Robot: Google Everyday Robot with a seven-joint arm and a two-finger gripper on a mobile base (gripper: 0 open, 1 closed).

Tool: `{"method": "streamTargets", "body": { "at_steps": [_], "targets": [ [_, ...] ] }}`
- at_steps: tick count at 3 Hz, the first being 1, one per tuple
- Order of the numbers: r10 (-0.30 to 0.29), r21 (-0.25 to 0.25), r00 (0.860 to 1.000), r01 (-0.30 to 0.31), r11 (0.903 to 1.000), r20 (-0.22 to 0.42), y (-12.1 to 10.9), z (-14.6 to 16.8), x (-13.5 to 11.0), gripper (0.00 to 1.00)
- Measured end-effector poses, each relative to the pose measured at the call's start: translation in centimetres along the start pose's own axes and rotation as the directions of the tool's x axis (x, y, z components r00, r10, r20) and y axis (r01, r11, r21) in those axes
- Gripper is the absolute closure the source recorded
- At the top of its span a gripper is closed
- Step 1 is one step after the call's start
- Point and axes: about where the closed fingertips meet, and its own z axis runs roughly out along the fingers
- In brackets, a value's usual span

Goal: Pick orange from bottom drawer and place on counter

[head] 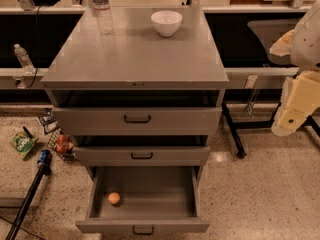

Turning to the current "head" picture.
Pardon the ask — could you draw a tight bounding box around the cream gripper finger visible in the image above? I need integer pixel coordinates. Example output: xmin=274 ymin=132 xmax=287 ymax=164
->
xmin=269 ymin=30 xmax=294 ymax=57
xmin=271 ymin=71 xmax=320 ymax=137

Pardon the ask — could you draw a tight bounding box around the orange fruit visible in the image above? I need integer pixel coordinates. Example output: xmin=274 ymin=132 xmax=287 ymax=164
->
xmin=108 ymin=192 xmax=121 ymax=205

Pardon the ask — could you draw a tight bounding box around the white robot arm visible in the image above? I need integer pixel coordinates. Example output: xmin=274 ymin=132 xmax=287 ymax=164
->
xmin=269 ymin=1 xmax=320 ymax=136

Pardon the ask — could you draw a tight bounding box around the grey drawer cabinet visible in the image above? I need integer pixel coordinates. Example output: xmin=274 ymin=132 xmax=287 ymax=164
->
xmin=39 ymin=5 xmax=230 ymax=172

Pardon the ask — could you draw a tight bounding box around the grey bottom drawer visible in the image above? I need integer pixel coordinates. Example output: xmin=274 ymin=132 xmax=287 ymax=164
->
xmin=76 ymin=166 xmax=209 ymax=235

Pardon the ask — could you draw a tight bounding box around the grey drawer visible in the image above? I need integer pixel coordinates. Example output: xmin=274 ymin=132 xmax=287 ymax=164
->
xmin=74 ymin=146 xmax=210 ymax=166
xmin=76 ymin=166 xmax=209 ymax=235
xmin=53 ymin=108 xmax=221 ymax=136

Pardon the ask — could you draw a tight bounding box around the grey top drawer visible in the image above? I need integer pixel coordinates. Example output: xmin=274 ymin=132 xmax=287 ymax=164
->
xmin=53 ymin=108 xmax=221 ymax=136

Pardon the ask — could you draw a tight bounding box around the grey middle drawer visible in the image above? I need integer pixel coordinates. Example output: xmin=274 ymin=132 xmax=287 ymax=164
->
xmin=74 ymin=146 xmax=210 ymax=166

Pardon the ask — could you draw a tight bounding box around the grey tray table top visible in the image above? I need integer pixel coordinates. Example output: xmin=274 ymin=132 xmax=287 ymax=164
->
xmin=248 ymin=18 xmax=299 ymax=66

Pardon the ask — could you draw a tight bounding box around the white ceramic bowl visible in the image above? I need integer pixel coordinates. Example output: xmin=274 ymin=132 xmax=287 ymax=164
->
xmin=151 ymin=10 xmax=183 ymax=37

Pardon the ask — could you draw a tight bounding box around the clear water bottle on cabinet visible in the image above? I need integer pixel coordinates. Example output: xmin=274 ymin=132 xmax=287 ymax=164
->
xmin=92 ymin=0 xmax=114 ymax=35

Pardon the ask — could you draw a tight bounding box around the dark snack packet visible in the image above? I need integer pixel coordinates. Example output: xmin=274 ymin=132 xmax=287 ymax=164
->
xmin=37 ymin=108 xmax=60 ymax=135

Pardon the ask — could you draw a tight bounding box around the clear water bottle on ledge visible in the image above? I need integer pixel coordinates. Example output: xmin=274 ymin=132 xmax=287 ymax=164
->
xmin=14 ymin=44 xmax=36 ymax=75

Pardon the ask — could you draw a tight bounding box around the black pole with blue clamp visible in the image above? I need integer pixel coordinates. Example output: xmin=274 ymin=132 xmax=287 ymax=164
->
xmin=5 ymin=150 xmax=52 ymax=240

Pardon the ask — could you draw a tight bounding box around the green snack bag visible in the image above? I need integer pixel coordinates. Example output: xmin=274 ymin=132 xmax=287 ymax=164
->
xmin=10 ymin=132 xmax=38 ymax=159

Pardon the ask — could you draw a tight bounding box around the black table stand frame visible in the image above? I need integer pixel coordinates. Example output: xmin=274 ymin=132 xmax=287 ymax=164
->
xmin=222 ymin=102 xmax=320 ymax=159

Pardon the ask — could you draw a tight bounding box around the wire basket with items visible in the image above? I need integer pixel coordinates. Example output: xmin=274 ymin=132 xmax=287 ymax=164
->
xmin=47 ymin=129 xmax=75 ymax=162

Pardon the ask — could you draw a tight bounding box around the black cable on ledge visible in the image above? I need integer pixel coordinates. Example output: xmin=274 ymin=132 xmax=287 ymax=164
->
xmin=23 ymin=5 xmax=42 ymax=89

